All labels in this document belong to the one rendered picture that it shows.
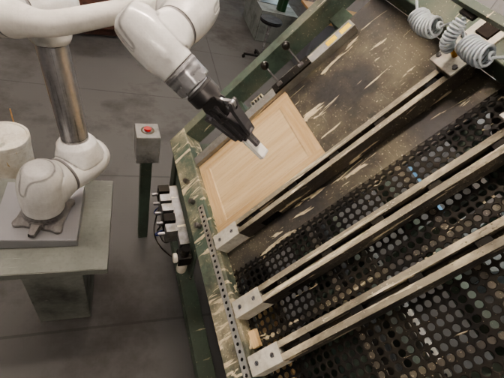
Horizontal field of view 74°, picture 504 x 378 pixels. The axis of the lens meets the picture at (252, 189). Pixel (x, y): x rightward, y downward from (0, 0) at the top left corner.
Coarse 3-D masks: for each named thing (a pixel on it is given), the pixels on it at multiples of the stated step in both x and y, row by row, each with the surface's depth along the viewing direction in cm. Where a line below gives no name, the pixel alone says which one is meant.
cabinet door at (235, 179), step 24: (288, 96) 149; (264, 120) 152; (288, 120) 143; (240, 144) 156; (264, 144) 147; (288, 144) 138; (312, 144) 130; (216, 168) 161; (240, 168) 151; (264, 168) 142; (288, 168) 134; (216, 192) 154; (240, 192) 145; (264, 192) 137; (216, 216) 149; (240, 216) 140
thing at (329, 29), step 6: (306, 6) 463; (300, 12) 484; (354, 12) 505; (330, 24) 438; (324, 30) 450; (330, 30) 452; (318, 36) 454; (324, 36) 456; (312, 42) 454; (318, 42) 461; (306, 48) 465; (312, 48) 466; (300, 54) 482; (306, 54) 466; (294, 60) 500; (300, 60) 482
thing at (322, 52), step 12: (336, 36) 140; (348, 36) 139; (324, 48) 142; (336, 48) 141; (312, 60) 143; (324, 60) 144; (288, 84) 148; (264, 96) 154; (276, 96) 151; (252, 108) 156; (264, 108) 154; (252, 120) 157; (216, 144) 164; (204, 156) 166
